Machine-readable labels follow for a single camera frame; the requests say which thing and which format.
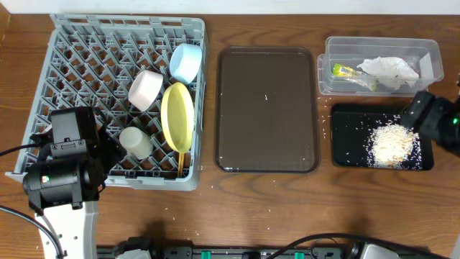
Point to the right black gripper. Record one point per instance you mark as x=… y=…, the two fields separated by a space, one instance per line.
x=411 y=108

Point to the white tissue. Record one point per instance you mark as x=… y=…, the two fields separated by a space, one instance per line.
x=392 y=72

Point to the green yellow snack wrapper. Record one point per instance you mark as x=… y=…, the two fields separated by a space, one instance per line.
x=354 y=76

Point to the light blue bowl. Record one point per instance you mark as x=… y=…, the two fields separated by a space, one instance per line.
x=185 y=62

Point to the wooden chopstick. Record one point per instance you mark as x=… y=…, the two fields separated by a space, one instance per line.
x=180 y=165
x=183 y=162

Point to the yellow plate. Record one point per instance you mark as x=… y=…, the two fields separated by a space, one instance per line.
x=177 y=117

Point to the white pink bowl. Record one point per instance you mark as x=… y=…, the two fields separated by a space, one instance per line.
x=144 y=89

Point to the cream white cup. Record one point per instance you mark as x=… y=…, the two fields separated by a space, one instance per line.
x=136 y=143

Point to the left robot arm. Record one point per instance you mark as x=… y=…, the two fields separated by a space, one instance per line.
x=63 y=186

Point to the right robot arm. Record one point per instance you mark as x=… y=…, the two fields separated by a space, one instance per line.
x=385 y=250

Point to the clear plastic waste bin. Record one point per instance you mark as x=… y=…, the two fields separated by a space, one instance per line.
x=422 y=55

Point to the spilled rice food scraps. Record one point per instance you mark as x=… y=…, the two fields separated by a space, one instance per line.
x=391 y=145

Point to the black rectangular tray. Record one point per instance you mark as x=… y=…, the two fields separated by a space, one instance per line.
x=353 y=127

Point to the dark brown serving tray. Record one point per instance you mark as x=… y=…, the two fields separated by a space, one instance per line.
x=266 y=111

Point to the grey plastic dish rack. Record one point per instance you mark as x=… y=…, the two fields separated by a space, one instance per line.
x=92 y=60

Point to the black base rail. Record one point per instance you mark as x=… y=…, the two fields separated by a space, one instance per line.
x=140 y=247

